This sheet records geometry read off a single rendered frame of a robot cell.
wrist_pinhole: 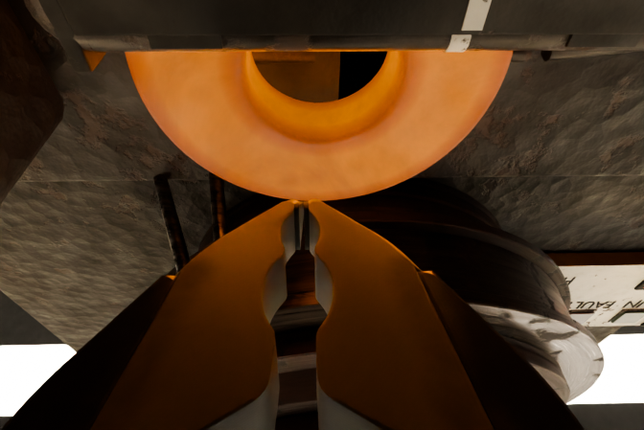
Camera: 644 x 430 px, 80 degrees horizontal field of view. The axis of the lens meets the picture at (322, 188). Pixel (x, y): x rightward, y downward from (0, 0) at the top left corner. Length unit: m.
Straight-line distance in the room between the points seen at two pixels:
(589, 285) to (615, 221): 0.11
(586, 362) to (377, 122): 0.32
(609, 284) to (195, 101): 0.58
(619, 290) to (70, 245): 0.70
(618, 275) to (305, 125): 0.51
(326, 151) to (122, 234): 0.35
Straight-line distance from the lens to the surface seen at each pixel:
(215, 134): 0.18
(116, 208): 0.46
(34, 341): 9.04
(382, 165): 0.20
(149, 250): 0.51
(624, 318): 0.75
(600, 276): 0.62
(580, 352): 0.41
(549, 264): 0.40
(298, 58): 0.23
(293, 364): 0.30
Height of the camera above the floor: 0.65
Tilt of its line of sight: 47 degrees up
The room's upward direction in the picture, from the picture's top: 179 degrees counter-clockwise
